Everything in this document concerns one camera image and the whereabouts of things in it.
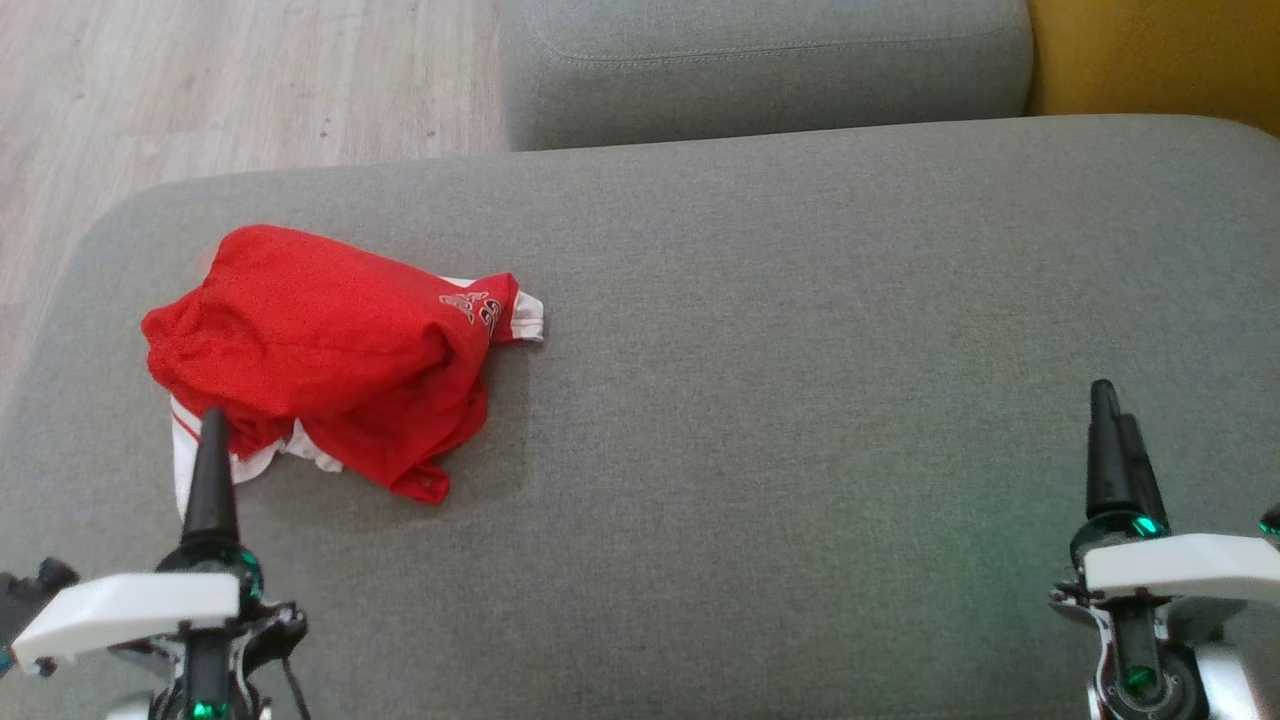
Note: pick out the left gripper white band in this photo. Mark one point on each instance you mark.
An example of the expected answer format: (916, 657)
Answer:
(130, 605)

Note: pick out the small grey sofa cushion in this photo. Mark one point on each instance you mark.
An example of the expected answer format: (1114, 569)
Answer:
(760, 70)

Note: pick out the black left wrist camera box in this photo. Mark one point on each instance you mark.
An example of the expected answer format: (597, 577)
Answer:
(30, 592)

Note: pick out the yellow upholstered cushion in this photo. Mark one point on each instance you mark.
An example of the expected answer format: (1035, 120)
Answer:
(1160, 55)

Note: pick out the red basketball shorts white trim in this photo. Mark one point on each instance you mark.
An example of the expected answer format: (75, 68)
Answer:
(300, 320)

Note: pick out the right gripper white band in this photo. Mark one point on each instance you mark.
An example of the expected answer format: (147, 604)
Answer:
(1180, 565)

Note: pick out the large grey sofa seat cushion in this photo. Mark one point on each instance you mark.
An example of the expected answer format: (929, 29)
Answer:
(760, 400)

